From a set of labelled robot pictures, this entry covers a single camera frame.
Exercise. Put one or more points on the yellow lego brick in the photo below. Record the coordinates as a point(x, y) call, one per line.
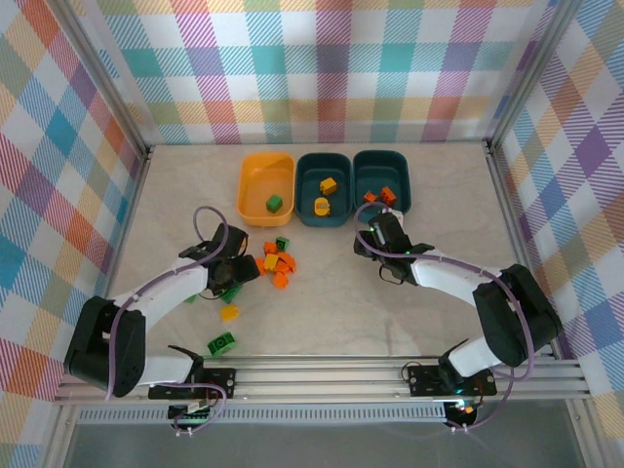
point(328, 185)
point(271, 261)
point(230, 313)

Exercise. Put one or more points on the orange curved printed lego piece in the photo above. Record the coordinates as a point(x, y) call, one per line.
point(287, 263)

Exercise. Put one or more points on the red-orange lego brick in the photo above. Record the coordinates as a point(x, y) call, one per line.
point(388, 194)

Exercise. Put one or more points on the small orange lego brick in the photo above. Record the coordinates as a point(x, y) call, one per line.
point(370, 197)

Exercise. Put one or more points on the yellow round lego piece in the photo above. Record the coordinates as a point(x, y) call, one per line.
point(322, 206)

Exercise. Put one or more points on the yellow-orange plastic container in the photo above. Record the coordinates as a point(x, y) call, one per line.
point(258, 195)

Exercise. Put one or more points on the dark teal plastic container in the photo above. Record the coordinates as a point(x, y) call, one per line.
point(312, 170)
point(380, 170)

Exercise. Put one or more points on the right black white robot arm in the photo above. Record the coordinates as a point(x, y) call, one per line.
point(512, 317)

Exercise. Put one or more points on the black electronics board green lights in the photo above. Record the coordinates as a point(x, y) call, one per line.
point(187, 414)

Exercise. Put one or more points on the orange black electronics board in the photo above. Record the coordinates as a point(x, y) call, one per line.
point(463, 412)

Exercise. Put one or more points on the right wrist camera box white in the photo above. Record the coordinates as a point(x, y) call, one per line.
point(399, 217)

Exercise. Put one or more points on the aluminium table side rail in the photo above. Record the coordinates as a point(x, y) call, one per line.
point(508, 209)
point(131, 209)

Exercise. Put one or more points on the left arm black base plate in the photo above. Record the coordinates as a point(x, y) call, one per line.
point(231, 376)

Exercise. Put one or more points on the aluminium mounting rail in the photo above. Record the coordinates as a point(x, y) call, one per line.
point(317, 378)

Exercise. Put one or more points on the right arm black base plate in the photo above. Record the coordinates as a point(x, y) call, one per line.
point(421, 382)

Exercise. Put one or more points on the aluminium frame post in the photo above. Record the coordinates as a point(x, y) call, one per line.
point(104, 73)
point(529, 73)

